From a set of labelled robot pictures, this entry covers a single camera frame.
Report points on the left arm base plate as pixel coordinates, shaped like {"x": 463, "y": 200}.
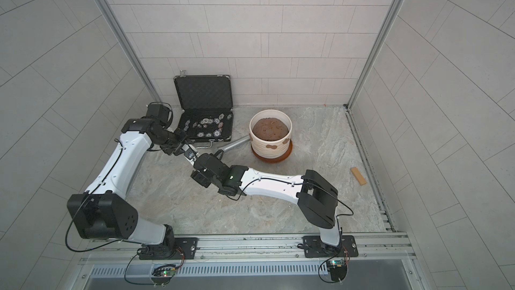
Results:
{"x": 183, "y": 248}

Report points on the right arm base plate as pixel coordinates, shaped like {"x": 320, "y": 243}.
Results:
{"x": 330, "y": 246}

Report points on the white ceramic pot with soil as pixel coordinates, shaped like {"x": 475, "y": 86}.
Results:
{"x": 270, "y": 134}

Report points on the aluminium front rail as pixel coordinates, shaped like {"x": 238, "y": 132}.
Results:
{"x": 294, "y": 247}

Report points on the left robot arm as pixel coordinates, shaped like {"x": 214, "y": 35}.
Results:
{"x": 102, "y": 211}

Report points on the circuit board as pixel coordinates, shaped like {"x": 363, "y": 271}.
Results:
{"x": 162, "y": 275}
{"x": 337, "y": 270}

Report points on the right circuit board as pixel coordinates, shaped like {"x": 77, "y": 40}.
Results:
{"x": 337, "y": 270}

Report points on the left circuit board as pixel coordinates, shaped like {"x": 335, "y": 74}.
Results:
{"x": 162, "y": 275}

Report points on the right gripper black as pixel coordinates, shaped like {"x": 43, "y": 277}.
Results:
{"x": 200, "y": 179}

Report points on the black poker chip case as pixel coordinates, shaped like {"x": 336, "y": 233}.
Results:
{"x": 207, "y": 107}

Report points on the small wooden block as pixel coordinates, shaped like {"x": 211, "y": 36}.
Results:
{"x": 358, "y": 176}

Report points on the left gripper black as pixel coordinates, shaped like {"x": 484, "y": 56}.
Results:
{"x": 181, "y": 138}

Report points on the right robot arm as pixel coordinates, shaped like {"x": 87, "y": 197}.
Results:
{"x": 313, "y": 194}

